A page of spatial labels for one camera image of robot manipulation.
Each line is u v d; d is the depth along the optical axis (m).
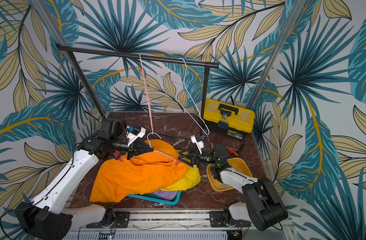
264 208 0.42
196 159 0.66
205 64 0.51
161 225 0.73
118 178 0.69
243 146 1.00
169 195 0.77
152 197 0.80
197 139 0.68
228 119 0.92
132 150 0.57
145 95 1.11
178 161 0.70
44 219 0.36
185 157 0.69
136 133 0.57
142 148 0.62
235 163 0.87
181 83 1.03
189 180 0.77
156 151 0.65
